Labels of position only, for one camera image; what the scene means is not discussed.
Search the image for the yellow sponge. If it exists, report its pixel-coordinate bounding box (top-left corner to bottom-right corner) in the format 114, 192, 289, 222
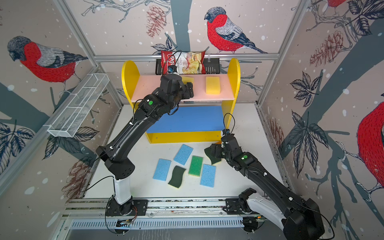
206, 76, 221, 95
182, 76, 194, 85

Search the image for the blue sponge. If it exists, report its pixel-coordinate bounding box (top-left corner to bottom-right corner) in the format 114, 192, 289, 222
153, 159, 171, 182
174, 144, 193, 166
200, 164, 216, 188

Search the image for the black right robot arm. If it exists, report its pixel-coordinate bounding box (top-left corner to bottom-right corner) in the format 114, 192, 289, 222
205, 134, 325, 240

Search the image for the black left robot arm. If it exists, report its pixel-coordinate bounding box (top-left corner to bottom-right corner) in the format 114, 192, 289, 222
97, 74, 194, 216

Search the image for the yellow shelf with coloured boards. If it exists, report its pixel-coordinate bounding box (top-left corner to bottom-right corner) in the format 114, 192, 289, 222
122, 59, 241, 144

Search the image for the dark green wavy sponge right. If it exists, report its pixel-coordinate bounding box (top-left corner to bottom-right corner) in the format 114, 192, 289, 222
204, 147, 222, 165

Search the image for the dark green wavy sponge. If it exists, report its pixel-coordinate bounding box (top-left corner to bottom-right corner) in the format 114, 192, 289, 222
204, 147, 222, 165
168, 166, 186, 188

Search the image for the red cassava chips bag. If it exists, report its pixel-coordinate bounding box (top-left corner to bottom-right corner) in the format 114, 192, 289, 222
161, 51, 206, 75

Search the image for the dark green wavy sponge left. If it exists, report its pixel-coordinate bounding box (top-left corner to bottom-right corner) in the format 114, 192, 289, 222
168, 166, 186, 188

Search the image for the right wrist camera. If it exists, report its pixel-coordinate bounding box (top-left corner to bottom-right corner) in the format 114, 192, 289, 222
221, 129, 231, 137

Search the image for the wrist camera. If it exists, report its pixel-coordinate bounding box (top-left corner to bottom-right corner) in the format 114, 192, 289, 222
221, 129, 231, 137
167, 66, 178, 74

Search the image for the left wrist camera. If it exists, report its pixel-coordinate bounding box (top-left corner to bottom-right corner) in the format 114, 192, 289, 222
167, 66, 178, 74

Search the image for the black wire basket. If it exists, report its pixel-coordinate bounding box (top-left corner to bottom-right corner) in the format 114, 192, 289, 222
155, 58, 221, 75

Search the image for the aluminium rail base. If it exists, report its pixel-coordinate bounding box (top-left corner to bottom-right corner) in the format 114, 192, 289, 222
61, 196, 313, 232

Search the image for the white wire mesh tray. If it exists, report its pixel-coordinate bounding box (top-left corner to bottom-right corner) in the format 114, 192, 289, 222
48, 73, 110, 138

